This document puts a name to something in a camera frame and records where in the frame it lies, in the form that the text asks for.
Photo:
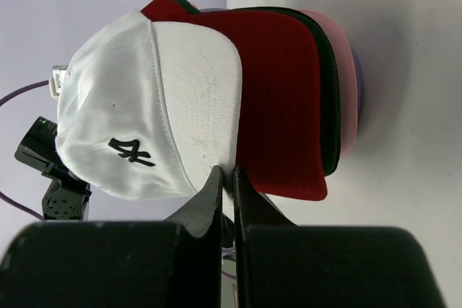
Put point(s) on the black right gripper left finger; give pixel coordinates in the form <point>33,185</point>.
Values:
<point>170,263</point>

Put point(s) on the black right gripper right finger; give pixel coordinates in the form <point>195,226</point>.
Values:
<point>281,264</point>

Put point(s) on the red baseball cap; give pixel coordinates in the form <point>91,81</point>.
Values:
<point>280,127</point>

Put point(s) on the white baseball cap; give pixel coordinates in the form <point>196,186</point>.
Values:
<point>147,109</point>

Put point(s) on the black gold-logo baseball cap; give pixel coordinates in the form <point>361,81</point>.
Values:
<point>330,99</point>

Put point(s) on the purple LA baseball cap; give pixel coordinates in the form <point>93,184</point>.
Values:
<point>359,81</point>

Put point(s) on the pink baseball cap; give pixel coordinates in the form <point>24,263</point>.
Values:
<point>349,87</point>

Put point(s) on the dark green NY cap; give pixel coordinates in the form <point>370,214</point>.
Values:
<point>187,6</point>

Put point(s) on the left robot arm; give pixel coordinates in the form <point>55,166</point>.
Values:
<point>67,197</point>

